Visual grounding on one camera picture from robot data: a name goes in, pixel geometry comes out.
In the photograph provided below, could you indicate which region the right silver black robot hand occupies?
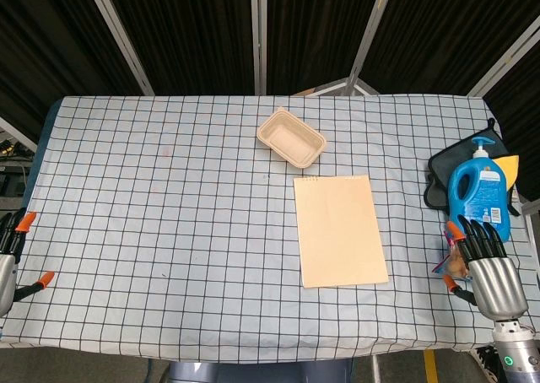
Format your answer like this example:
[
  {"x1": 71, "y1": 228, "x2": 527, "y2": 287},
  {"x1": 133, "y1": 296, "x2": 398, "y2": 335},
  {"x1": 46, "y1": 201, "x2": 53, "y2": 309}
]
[{"x1": 443, "y1": 215, "x2": 529, "y2": 320}]

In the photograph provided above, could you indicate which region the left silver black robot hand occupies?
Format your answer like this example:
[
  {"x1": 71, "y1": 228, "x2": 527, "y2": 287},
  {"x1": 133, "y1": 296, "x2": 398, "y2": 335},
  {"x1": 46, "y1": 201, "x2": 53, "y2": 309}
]
[{"x1": 0, "y1": 211, "x2": 56, "y2": 319}]

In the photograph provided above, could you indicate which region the tan cover lined notebook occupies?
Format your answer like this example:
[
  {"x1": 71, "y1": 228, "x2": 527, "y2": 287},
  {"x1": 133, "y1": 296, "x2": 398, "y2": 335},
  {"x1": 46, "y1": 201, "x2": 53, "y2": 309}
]
[{"x1": 293, "y1": 174, "x2": 390, "y2": 290}]

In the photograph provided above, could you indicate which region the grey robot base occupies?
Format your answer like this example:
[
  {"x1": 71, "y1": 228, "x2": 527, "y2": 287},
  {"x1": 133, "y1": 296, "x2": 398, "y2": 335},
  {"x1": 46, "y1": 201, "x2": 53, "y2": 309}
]
[{"x1": 166, "y1": 359, "x2": 354, "y2": 383}]

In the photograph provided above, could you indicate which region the small snack packet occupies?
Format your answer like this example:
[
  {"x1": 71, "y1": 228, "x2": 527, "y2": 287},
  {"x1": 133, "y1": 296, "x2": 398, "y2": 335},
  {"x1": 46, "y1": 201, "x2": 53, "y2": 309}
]
[{"x1": 430, "y1": 227, "x2": 473, "y2": 282}]

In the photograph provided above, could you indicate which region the blue pump detergent bottle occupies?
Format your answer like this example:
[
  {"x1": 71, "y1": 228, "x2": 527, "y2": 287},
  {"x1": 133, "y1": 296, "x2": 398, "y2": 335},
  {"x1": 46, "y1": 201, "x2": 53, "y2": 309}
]
[{"x1": 446, "y1": 137, "x2": 513, "y2": 244}]

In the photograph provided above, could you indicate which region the yellow cloth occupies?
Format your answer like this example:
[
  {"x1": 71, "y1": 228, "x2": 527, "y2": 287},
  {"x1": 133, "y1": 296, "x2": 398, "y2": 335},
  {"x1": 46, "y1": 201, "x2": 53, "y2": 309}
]
[{"x1": 492, "y1": 154, "x2": 521, "y2": 192}]

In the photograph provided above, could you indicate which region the dark blue table cover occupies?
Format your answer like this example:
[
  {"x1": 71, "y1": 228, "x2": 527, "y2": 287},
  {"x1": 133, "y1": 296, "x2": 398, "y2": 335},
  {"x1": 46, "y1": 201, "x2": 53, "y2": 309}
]
[{"x1": 21, "y1": 99, "x2": 62, "y2": 213}]

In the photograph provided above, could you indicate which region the white black checkered tablecloth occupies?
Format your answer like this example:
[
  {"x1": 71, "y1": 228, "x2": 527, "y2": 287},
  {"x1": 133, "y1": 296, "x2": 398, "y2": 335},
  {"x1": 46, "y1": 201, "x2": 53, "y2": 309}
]
[{"x1": 0, "y1": 94, "x2": 540, "y2": 355}]

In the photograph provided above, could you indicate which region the beige rectangular food tray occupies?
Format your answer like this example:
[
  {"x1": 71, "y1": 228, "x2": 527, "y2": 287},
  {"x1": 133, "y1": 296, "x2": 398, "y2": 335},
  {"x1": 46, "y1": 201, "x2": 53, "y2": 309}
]
[{"x1": 256, "y1": 107, "x2": 328, "y2": 170}]

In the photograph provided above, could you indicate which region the black equipment with yellow cables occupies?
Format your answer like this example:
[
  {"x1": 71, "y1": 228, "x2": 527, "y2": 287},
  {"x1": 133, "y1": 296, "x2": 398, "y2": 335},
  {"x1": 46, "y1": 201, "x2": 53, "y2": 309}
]
[{"x1": 0, "y1": 134, "x2": 37, "y2": 201}]

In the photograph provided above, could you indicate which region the white screen frame post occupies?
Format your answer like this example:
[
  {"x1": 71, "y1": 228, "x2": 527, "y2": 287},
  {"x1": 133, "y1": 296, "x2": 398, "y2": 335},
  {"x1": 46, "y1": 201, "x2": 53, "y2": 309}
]
[
  {"x1": 0, "y1": 115, "x2": 39, "y2": 153},
  {"x1": 311, "y1": 0, "x2": 398, "y2": 97},
  {"x1": 82, "y1": 0, "x2": 155, "y2": 97},
  {"x1": 467, "y1": 18, "x2": 540, "y2": 98},
  {"x1": 248, "y1": 0, "x2": 269, "y2": 96}
]

